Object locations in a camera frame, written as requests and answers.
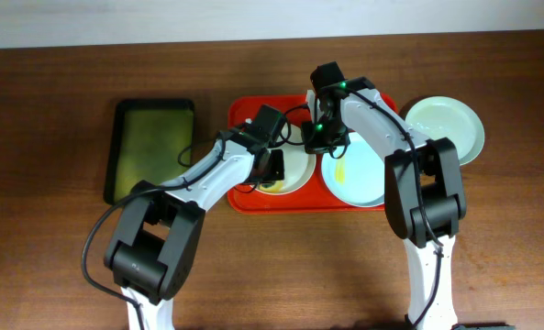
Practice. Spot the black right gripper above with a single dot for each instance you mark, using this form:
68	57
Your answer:
312	147

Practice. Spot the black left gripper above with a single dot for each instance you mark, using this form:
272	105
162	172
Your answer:
272	166

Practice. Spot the yellow green sponge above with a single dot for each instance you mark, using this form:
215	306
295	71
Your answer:
271	187

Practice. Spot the cream plate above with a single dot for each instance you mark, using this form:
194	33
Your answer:
298	165

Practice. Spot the light blue plate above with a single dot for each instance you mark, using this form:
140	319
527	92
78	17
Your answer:
357	178

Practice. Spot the pale green plate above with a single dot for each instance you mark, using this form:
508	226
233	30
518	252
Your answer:
446	117

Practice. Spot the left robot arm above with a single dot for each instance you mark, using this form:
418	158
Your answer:
152	249

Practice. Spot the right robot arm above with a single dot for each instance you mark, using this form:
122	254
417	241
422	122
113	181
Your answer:
424	199

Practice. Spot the black water tray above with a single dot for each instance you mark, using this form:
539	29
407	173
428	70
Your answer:
147	138

